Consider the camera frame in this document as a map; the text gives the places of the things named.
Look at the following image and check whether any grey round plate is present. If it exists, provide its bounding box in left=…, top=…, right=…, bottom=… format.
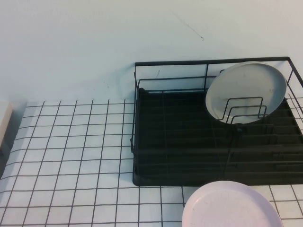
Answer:
left=205, top=61, right=288, bottom=125

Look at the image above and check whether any pink round plate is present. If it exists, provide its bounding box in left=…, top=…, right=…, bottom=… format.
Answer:
left=181, top=180, right=284, bottom=227

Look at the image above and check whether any black drip tray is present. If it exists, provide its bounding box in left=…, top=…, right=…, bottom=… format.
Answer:
left=132, top=87, right=303, bottom=187

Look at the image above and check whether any white black-grid table cloth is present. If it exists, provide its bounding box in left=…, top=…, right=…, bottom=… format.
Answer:
left=0, top=99, right=303, bottom=227

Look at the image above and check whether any black wire dish rack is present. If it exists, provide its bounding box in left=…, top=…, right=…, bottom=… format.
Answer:
left=129, top=56, right=303, bottom=187

